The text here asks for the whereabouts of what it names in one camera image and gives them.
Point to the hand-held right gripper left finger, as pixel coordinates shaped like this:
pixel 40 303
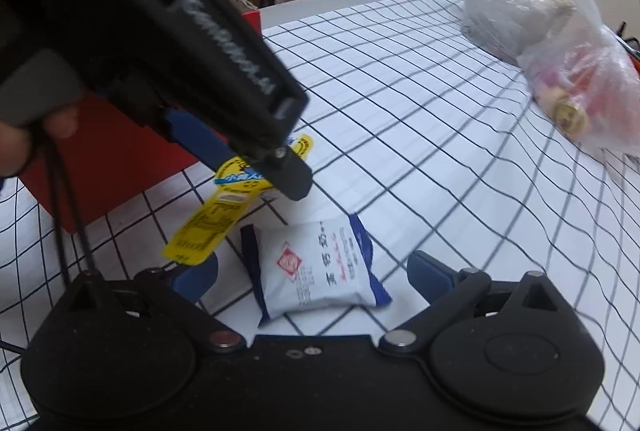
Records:
pixel 197 281

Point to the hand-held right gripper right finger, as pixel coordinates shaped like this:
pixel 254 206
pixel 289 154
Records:
pixel 430 272

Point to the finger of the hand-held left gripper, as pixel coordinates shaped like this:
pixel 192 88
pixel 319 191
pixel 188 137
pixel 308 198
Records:
pixel 195 131
pixel 292 176

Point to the small yellow printed packet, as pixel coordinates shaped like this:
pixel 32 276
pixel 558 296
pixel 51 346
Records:
pixel 210 221

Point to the red cardboard box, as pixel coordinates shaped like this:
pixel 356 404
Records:
pixel 115 161

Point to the white and blue snack packet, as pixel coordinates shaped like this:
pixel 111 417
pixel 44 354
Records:
pixel 320 271

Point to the person's left hand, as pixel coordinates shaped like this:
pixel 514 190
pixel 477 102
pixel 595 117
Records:
pixel 12 148

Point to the clear plastic bag of pastries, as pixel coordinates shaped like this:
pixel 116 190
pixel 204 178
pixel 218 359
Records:
pixel 590 81

